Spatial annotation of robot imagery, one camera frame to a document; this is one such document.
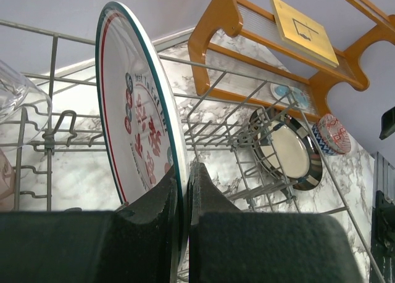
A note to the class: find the yellow paper card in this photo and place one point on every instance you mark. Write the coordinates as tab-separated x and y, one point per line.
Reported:
303	33

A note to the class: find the black rimmed printed plate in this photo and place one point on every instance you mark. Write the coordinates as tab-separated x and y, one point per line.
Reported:
139	116

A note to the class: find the black rimmed cream plate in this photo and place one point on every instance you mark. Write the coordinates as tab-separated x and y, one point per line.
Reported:
285	149

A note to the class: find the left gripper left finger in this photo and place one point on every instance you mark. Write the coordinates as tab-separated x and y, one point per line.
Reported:
135	244

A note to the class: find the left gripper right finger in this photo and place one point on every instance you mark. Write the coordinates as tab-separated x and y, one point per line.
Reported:
229	245

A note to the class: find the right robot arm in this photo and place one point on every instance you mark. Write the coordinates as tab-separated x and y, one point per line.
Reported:
387	124

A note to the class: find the pink cream mug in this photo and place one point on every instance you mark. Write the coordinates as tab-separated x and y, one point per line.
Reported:
7	183

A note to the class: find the grey wire dish rack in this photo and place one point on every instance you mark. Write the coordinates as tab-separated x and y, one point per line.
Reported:
66	165

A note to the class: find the black mounting base bar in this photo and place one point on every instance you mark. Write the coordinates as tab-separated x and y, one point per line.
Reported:
382	241

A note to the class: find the clear drinking glass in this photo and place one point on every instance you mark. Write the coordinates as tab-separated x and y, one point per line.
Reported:
25	109

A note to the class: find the red patterned glass bowl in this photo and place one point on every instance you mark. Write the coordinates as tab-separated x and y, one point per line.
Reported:
332	137

